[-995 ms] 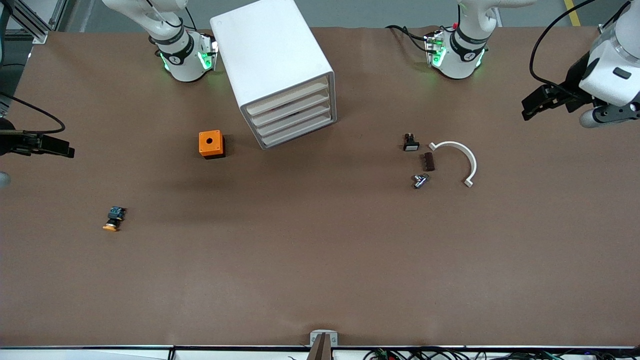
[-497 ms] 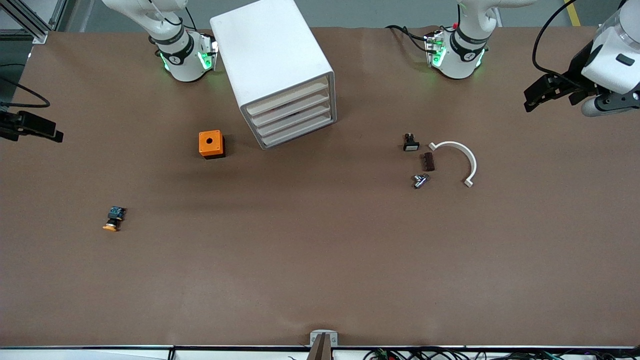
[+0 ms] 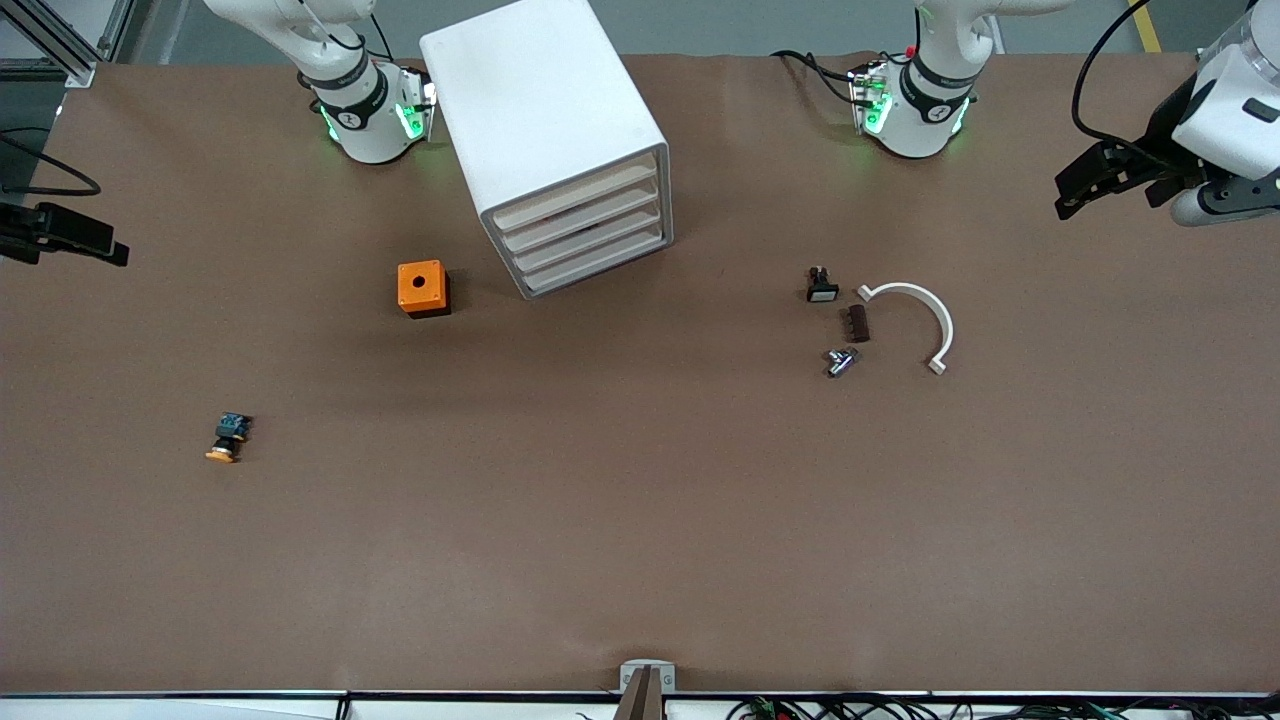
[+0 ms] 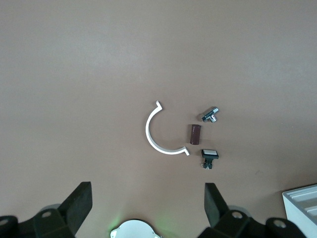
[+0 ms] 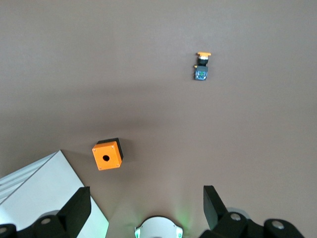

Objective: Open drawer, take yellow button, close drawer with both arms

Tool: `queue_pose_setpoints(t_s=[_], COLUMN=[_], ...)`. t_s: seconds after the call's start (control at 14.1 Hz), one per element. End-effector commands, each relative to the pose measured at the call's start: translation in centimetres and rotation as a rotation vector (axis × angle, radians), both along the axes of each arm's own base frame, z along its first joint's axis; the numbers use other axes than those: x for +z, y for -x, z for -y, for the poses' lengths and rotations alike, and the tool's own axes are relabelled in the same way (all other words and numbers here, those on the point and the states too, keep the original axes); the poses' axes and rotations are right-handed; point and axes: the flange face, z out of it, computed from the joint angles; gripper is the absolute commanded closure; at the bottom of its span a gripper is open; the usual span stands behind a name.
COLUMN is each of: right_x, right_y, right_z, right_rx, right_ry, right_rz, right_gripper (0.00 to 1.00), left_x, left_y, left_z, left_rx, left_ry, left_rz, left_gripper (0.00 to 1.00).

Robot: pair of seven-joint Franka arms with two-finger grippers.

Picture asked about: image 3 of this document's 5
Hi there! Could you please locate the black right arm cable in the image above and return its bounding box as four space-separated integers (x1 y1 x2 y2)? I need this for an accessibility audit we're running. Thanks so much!
0 130 103 198

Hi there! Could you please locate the brown table mat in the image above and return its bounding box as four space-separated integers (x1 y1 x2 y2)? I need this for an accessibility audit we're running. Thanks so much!
0 50 1280 696

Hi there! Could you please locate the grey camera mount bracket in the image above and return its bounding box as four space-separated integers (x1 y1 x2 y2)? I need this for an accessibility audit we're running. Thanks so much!
619 660 677 720

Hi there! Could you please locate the aluminium frame profile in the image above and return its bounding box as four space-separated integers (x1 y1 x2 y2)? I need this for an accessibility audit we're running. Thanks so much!
0 0 137 89

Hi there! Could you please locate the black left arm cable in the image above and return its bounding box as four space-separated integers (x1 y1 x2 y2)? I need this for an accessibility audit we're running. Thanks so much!
1071 0 1263 153

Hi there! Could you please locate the white curved bracket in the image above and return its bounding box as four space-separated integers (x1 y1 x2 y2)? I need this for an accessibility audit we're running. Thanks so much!
857 282 955 376

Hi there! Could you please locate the white table edge rail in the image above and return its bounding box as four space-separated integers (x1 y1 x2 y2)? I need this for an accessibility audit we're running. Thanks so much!
0 690 1280 720

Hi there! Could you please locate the orange box with hole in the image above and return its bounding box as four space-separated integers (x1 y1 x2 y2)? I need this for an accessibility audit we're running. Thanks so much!
397 260 452 319

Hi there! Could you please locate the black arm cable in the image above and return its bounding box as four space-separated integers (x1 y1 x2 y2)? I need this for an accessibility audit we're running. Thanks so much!
1071 0 1263 153
0 130 103 198

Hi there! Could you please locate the black base cable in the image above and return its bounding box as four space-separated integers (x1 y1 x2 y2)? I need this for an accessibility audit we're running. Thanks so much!
770 48 863 107

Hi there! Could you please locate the orange push button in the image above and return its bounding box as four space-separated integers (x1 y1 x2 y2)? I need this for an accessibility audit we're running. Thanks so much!
204 411 252 465

